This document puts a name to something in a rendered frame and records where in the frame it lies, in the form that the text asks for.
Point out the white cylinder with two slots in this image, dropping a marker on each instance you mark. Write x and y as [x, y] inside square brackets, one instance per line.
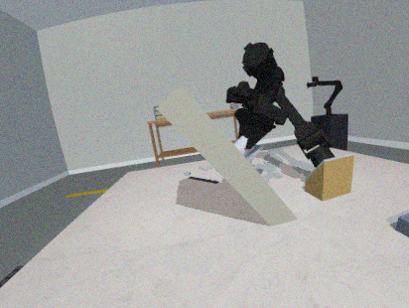
[241, 145]

